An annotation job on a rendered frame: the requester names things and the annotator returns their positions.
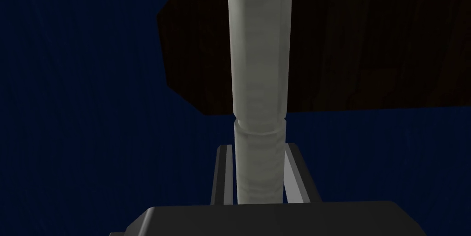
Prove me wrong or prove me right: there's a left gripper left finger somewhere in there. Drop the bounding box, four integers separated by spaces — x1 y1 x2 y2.
210 144 235 206

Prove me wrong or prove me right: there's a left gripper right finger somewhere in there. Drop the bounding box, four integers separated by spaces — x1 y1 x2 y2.
282 143 323 204

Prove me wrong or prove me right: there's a pale grey cylindrical handle bar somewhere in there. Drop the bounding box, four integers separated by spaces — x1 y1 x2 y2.
226 0 294 205

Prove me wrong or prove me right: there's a dark brown wooden door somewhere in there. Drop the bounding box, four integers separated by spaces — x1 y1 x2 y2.
156 0 471 116

